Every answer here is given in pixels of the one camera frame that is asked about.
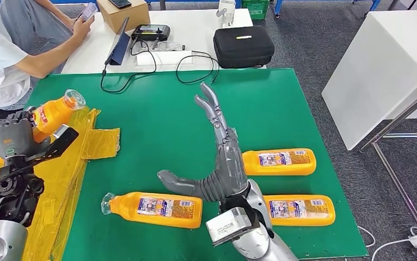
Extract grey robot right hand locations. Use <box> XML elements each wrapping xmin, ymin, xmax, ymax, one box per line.
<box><xmin>157</xmin><ymin>82</ymin><xmax>249</xmax><ymax>203</ymax></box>

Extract person's right hand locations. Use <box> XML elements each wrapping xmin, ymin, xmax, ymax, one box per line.
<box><xmin>72</xmin><ymin>15</ymin><xmax>96</xmax><ymax>42</ymax></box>

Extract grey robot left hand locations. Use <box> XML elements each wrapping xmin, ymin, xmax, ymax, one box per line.
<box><xmin>0</xmin><ymin>107</ymin><xmax>52</xmax><ymax>161</ymax></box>

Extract orange juice bottle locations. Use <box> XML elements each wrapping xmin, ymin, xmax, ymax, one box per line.
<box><xmin>242</xmin><ymin>148</ymin><xmax>317</xmax><ymax>177</ymax></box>
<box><xmin>0</xmin><ymin>89</ymin><xmax>87</xmax><ymax>165</ymax></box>
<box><xmin>100</xmin><ymin>191</ymin><xmax>204</xmax><ymax>230</ymax></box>
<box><xmin>262</xmin><ymin>195</ymin><xmax>336</xmax><ymax>227</ymax></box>

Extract tablet in blue case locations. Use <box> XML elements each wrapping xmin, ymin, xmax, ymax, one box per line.
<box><xmin>105</xmin><ymin>16</ymin><xmax>131</xmax><ymax>67</ymax></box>

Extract brown cardboard box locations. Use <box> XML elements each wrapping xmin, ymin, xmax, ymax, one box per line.
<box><xmin>96</xmin><ymin>0</ymin><xmax>151</xmax><ymax>35</ymax></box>

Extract black remote controller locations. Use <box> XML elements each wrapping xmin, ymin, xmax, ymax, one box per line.
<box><xmin>131</xmin><ymin>24</ymin><xmax>171</xmax><ymax>42</ymax></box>

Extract white flat box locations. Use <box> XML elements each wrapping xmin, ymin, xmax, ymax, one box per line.
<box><xmin>136</xmin><ymin>50</ymin><xmax>194</xmax><ymax>67</ymax></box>

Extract clear safety goggles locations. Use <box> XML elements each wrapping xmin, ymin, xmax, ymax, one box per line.
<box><xmin>154</xmin><ymin>40</ymin><xmax>187</xmax><ymax>52</ymax></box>

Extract white table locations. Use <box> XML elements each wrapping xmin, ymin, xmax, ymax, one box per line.
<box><xmin>61</xmin><ymin>9</ymin><xmax>266</xmax><ymax>74</ymax></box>

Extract black zip carrying case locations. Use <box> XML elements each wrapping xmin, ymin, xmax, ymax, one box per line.
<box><xmin>213</xmin><ymin>25</ymin><xmax>275</xmax><ymax>70</ymax></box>

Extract green plastic crate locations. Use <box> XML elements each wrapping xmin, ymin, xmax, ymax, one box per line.
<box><xmin>241</xmin><ymin>0</ymin><xmax>270</xmax><ymax>21</ymax></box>

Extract white cabinet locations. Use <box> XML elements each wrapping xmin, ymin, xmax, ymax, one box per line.
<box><xmin>321</xmin><ymin>10</ymin><xmax>417</xmax><ymax>151</ymax></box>

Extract silver metal stand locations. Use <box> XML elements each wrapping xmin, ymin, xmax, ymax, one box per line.
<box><xmin>359</xmin><ymin>60</ymin><xmax>417</xmax><ymax>257</ymax></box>

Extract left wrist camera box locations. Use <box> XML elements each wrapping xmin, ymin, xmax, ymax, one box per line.
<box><xmin>32</xmin><ymin>124</ymin><xmax>79</xmax><ymax>163</ymax></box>

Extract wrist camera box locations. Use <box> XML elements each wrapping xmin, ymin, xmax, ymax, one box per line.
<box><xmin>205</xmin><ymin>207</ymin><xmax>261</xmax><ymax>247</ymax></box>
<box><xmin>32</xmin><ymin>124</ymin><xmax>79</xmax><ymax>163</ymax></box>

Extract black cable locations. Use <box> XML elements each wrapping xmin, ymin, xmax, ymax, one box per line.
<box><xmin>175</xmin><ymin>51</ymin><xmax>220</xmax><ymax>85</ymax></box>
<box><xmin>100</xmin><ymin>39</ymin><xmax>158</xmax><ymax>95</ymax></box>

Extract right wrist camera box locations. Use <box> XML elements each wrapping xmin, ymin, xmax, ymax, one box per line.
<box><xmin>205</xmin><ymin>207</ymin><xmax>261</xmax><ymax>247</ymax></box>

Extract white cable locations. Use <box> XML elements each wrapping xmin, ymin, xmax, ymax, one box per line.
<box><xmin>356</xmin><ymin>226</ymin><xmax>417</xmax><ymax>261</ymax></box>

